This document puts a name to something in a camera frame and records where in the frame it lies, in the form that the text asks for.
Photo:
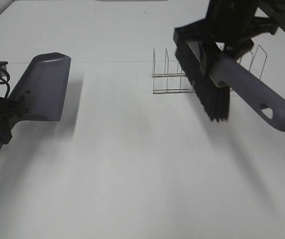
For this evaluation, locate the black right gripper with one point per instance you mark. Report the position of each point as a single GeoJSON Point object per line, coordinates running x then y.
{"type": "Point", "coordinates": [231, 22]}

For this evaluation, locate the metal wire dish rack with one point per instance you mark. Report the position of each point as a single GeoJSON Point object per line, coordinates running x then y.
{"type": "Point", "coordinates": [169, 78]}

